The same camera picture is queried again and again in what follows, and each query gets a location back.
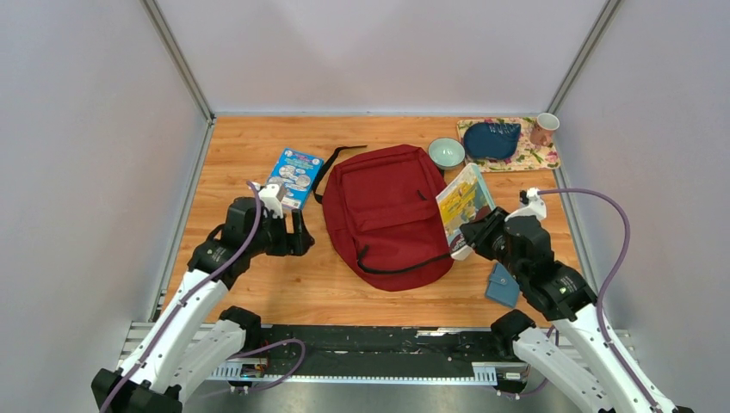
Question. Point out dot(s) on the green yellow book underneath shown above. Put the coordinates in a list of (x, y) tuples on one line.
[(459, 204)]

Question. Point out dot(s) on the dark blue pencil pouch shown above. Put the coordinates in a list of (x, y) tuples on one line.
[(492, 140)]

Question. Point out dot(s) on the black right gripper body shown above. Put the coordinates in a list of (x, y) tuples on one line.
[(496, 247)]

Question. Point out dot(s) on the teal blue wallet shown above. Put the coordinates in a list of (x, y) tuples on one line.
[(501, 287)]

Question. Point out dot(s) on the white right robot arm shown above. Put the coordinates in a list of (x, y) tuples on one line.
[(609, 380)]

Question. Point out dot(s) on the pale blue ceramic bowl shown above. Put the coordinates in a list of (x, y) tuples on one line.
[(446, 153)]

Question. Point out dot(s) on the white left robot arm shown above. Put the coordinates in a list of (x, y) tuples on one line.
[(168, 365)]

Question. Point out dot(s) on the floral rectangular tray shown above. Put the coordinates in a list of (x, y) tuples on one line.
[(527, 156)]

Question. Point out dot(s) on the blue puzzle box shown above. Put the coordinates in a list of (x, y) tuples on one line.
[(295, 171)]

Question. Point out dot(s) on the pink mug white inside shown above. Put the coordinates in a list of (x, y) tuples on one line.
[(546, 124)]

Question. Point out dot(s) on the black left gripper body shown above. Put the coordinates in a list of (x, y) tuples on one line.
[(272, 239)]

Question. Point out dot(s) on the red student backpack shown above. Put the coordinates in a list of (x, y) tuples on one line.
[(382, 217)]

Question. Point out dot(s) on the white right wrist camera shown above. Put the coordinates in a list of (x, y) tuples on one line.
[(531, 205)]

